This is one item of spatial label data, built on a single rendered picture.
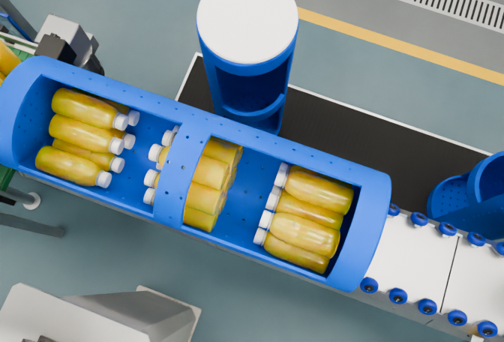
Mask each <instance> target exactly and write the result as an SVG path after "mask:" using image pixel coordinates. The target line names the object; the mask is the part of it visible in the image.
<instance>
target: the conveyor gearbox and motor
mask: <svg viewBox="0 0 504 342"><path fill-rule="evenodd" d="M51 32H52V33H53V34H57V35H58V36H59V37H61V38H60V39H62V38H64V39H65V40H66V41H67V42H68V44H69V45H70V47H71V48H72V49H73V51H74V52H75V53H76V54H77V56H76V59H75V61H74V65H75V66H76V67H78V68H82V69H85V70H87V71H91V72H93V73H96V74H100V75H102V76H104V75H105V72H104V68H103V67H102V65H101V64H100V62H99V60H98V58H97V57H96V56H95V53H96V51H97V49H98V47H99V43H98V42H97V40H96V39H95V36H94V35H93V34H89V33H87V32H84V30H83V28H82V27H81V25H80V24H79V23H78V22H73V21H70V20H68V19H64V18H61V17H59V16H56V15H55V14H48V15H47V17H46V19H45V20H44V22H43V25H42V26H41V28H40V31H39V32H38V33H37V36H36V38H35V39H34V42H35V43H36V44H39V43H40V41H41V38H42V37H43V36H44V34H47V35H50V34H51Z"/></svg>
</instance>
